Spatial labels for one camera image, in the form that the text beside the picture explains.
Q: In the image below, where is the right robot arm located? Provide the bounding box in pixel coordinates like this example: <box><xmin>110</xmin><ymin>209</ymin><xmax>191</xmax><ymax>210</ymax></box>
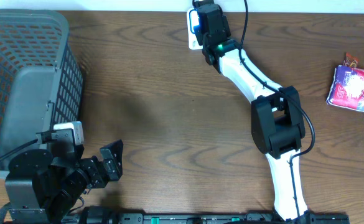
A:
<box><xmin>192</xmin><ymin>1</ymin><xmax>308</xmax><ymax>222</ymax></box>

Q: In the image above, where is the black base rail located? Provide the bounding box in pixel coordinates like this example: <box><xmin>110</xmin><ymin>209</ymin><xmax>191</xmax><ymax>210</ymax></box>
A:
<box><xmin>62</xmin><ymin>212</ymin><xmax>350</xmax><ymax>224</ymax></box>

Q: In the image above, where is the orange brown chocolate bar wrapper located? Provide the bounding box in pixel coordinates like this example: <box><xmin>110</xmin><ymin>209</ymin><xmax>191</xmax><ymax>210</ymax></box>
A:
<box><xmin>343</xmin><ymin>53</ymin><xmax>359</xmax><ymax>68</ymax></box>

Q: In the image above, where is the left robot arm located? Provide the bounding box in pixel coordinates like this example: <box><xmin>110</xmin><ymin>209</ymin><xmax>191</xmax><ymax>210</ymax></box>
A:
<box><xmin>0</xmin><ymin>140</ymin><xmax>123</xmax><ymax>223</ymax></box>

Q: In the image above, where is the red purple snack bag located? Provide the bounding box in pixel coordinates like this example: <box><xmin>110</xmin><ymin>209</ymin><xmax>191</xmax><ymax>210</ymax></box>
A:
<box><xmin>326</xmin><ymin>65</ymin><xmax>364</xmax><ymax>112</ymax></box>

